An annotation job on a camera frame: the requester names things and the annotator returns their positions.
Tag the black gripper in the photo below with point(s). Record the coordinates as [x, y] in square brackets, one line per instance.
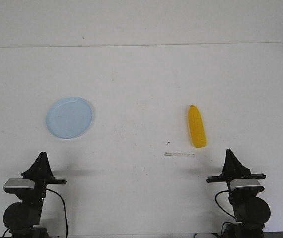
[37, 183]
[238, 168]

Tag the yellow toy corn cob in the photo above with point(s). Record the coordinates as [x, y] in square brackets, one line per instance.
[196, 127]

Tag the light blue plastic plate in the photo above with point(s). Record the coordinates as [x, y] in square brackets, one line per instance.
[69, 118]

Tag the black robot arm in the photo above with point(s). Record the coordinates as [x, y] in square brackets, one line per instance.
[22, 219]
[249, 211]

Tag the strip of clear tape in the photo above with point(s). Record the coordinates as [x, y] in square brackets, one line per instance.
[179, 154]

